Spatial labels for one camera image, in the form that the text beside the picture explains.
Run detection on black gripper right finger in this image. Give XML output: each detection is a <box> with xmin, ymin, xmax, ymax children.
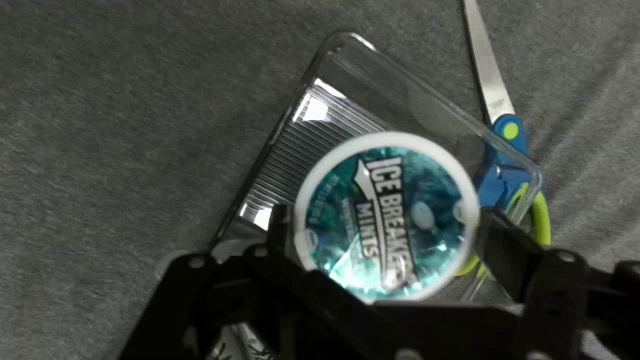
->
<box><xmin>458</xmin><ymin>211</ymin><xmax>640</xmax><ymax>360</ymax></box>

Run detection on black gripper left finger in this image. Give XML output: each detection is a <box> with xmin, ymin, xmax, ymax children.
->
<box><xmin>118</xmin><ymin>204</ymin><xmax>348</xmax><ymax>360</ymax></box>

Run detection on blue tape roll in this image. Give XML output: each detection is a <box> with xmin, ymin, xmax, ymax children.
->
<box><xmin>292</xmin><ymin>130</ymin><xmax>482</xmax><ymax>307</ymax></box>

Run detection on small shallow clear tray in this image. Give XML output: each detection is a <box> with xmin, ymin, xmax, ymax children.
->
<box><xmin>210</xmin><ymin>31</ymin><xmax>543</xmax><ymax>311</ymax></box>

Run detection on grey tablecloth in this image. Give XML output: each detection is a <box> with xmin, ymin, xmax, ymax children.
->
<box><xmin>0</xmin><ymin>0</ymin><xmax>640</xmax><ymax>360</ymax></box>

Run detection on blue green handled scissors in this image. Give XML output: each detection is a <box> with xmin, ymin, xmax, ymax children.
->
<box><xmin>459</xmin><ymin>0</ymin><xmax>554</xmax><ymax>281</ymax></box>

